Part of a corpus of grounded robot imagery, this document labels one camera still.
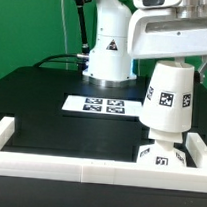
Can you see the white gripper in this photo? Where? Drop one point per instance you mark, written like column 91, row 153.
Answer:
column 158, row 33

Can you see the white lamp shade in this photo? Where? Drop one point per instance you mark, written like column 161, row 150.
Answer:
column 169, row 99

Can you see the white lamp base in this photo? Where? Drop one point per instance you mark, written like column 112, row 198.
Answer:
column 162, row 152

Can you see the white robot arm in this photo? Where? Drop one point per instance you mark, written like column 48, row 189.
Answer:
column 110, row 64

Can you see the white marker sheet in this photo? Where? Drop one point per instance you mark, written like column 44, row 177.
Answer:
column 101, row 105

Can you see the white U-shaped fence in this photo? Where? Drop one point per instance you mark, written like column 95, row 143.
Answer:
column 95, row 171

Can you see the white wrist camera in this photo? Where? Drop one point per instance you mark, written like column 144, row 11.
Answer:
column 146, row 4

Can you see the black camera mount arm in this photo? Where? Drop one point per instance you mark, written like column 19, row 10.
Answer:
column 80, row 10

